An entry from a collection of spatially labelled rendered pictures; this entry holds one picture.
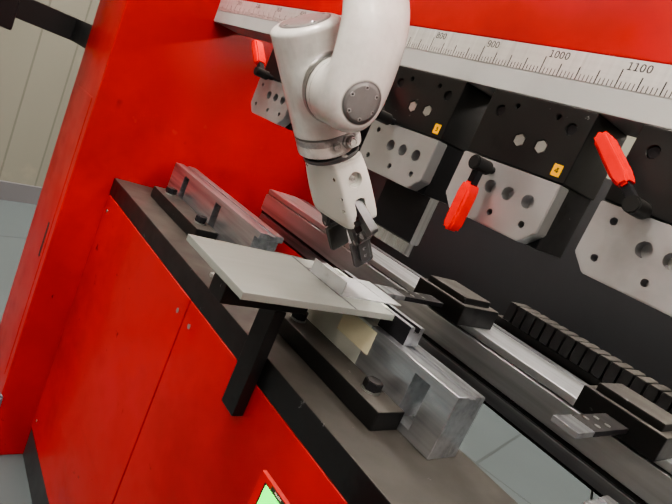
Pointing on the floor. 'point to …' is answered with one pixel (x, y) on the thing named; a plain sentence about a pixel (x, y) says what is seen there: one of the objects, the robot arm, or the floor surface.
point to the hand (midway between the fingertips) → (349, 244)
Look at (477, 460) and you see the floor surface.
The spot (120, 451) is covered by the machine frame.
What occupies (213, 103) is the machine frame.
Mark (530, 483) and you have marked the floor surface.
